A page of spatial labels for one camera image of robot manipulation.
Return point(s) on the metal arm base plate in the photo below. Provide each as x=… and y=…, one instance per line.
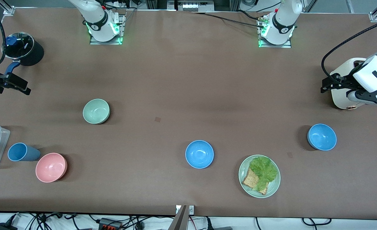
x=276, y=46
x=119, y=35

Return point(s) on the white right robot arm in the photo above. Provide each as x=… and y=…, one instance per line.
x=100, y=24

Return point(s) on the light green bowl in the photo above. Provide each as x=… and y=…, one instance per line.
x=95, y=111

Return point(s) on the glass lid blue knob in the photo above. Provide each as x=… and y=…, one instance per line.
x=19, y=44

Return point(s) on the pink bowl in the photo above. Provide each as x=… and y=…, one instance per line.
x=51, y=167

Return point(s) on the brown bread slice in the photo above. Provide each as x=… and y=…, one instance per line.
x=249, y=180

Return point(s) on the white toaster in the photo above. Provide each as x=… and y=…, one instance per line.
x=341, y=72

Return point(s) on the small white bracket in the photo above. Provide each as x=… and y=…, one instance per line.
x=191, y=209

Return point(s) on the light green plate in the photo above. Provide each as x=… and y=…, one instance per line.
x=273, y=185

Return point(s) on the blue cup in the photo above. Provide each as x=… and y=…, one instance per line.
x=24, y=152

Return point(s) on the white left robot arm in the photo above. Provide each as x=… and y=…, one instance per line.
x=282, y=22

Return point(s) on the grey camera pole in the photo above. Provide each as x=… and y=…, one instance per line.
x=179, y=220

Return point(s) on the black red connector box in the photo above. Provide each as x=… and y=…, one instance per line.
x=110, y=224

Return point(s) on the white power strip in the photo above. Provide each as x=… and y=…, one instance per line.
x=196, y=6

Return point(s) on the green lettuce leaf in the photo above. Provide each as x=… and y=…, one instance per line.
x=264, y=171

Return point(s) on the black power adapter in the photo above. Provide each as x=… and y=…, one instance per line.
x=3, y=226

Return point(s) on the blue bowl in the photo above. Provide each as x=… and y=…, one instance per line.
x=199, y=154
x=321, y=137

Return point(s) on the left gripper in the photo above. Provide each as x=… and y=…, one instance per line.
x=345, y=81

